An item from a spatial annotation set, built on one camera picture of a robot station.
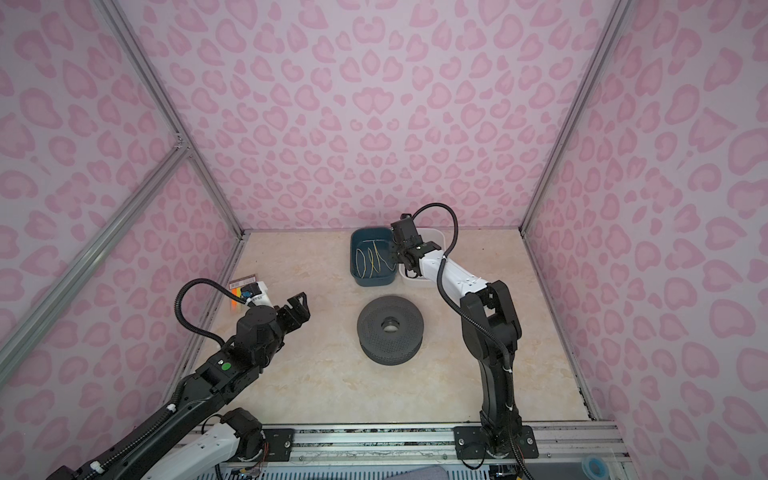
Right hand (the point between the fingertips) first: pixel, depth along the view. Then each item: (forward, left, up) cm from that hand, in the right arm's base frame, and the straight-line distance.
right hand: (399, 246), depth 96 cm
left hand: (-23, +26, +7) cm, 35 cm away
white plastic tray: (-12, -8, +18) cm, 22 cm away
